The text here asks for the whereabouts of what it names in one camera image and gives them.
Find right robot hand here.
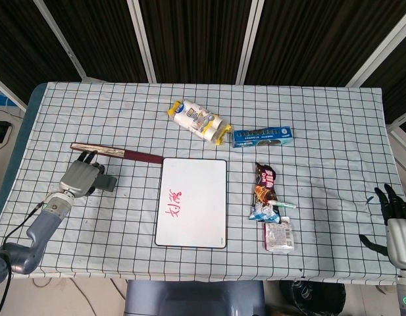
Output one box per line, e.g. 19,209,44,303
359,184,406,269

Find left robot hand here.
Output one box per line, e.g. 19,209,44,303
59,149,107,199

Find grey whiteboard eraser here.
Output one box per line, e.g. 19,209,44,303
95,173,118,193

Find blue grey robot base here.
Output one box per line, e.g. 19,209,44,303
124,280,266,316

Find dark red folded fan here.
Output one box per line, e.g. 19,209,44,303
70,142,165,165

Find blue table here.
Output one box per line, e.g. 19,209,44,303
0,82,49,231

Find checkered light blue tablecloth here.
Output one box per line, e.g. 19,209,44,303
0,81,404,286

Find blue crate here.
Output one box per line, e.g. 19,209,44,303
0,91,16,108

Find silver pink sachet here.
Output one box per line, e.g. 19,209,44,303
263,216,295,253

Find small white green tube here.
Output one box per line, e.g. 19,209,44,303
267,199,297,210

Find white rolls yellow pack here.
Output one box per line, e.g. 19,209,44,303
166,98,232,145

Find white blue snack packet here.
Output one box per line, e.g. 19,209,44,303
248,201,282,223

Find brown chocolate snack wrapper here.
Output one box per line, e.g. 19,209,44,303
251,162,278,207

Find blue cardboard box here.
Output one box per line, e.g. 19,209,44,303
232,126,294,149

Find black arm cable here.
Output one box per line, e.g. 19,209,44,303
0,201,48,316

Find white partition frame post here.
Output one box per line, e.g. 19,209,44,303
0,74,28,112
386,115,406,157
345,14,406,88
235,0,266,85
126,0,157,84
33,0,92,82

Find white whiteboard black frame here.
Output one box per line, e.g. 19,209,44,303
154,157,228,249

